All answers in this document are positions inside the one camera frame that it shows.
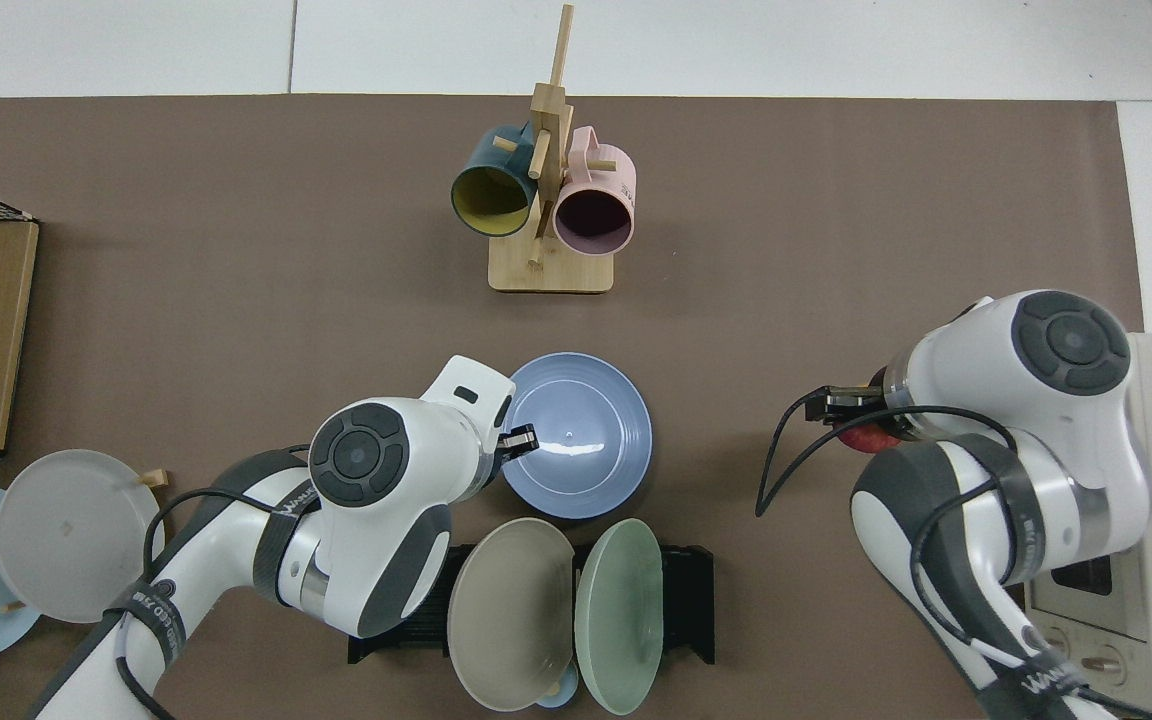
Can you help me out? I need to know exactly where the black dish rack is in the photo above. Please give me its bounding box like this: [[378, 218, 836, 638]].
[[347, 543, 716, 666]]

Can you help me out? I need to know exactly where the green plate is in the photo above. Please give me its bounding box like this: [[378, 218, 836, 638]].
[[574, 517, 665, 716]]

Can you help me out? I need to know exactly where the wooden cup stand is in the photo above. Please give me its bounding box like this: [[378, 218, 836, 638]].
[[488, 3, 617, 294]]

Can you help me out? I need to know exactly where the brown table cloth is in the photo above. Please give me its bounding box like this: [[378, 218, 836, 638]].
[[0, 95, 1147, 720]]

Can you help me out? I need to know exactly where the small blue round thing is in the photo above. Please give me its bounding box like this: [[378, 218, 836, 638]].
[[536, 665, 580, 709]]

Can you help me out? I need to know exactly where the teal mug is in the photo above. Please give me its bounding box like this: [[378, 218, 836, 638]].
[[451, 122, 540, 239]]

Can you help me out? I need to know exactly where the red yellow apple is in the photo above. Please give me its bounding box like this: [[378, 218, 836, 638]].
[[834, 420, 905, 456]]

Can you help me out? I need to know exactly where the beige plate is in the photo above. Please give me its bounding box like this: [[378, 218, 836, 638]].
[[447, 517, 577, 713]]

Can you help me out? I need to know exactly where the wooden plate rack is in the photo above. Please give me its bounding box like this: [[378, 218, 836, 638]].
[[0, 467, 170, 614]]

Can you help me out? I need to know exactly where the grey plate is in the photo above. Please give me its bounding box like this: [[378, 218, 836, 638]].
[[0, 449, 165, 625]]

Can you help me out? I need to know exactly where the pink mug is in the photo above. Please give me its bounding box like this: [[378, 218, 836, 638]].
[[553, 125, 637, 255]]

